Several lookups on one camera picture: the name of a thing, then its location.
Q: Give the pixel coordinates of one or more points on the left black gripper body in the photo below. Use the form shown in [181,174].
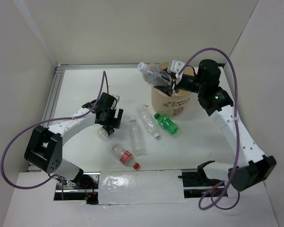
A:
[110,113]

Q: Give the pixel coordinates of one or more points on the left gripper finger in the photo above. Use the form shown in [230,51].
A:
[113,123]
[118,116]

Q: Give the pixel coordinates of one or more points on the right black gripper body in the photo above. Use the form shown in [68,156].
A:
[189,82]

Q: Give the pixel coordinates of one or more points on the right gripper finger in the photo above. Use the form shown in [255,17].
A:
[165,74]
[168,90]

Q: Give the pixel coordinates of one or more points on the black label small bottle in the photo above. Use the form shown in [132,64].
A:
[105,132]

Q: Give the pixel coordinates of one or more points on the blue white label bottle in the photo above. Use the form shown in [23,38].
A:
[153,74]

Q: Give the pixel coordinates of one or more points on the green soda bottle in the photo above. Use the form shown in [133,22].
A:
[165,123]

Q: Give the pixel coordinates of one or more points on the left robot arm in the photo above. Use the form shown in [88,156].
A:
[44,149]

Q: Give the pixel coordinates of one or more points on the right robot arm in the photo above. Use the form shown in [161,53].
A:
[252,164]

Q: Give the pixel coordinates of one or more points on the beige round bin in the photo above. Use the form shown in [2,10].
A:
[169,106]

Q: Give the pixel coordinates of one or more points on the clear bottle blue cap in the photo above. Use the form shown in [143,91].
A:
[148,121]

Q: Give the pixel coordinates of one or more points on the clear bottle white cap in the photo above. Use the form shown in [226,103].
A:
[136,138]

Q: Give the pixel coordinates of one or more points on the red label bottle near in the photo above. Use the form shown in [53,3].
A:
[125,157]

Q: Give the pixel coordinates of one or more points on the white tape sheet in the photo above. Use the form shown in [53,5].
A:
[140,187]

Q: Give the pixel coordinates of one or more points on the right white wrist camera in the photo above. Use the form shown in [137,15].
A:
[176,68]

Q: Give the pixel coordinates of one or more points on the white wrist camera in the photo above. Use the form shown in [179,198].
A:
[176,68]
[116,99]

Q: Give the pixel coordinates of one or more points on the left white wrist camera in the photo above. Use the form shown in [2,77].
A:
[116,99]

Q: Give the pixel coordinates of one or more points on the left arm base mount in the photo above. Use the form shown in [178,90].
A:
[86,191]

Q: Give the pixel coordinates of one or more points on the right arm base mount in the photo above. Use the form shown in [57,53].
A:
[194,185]

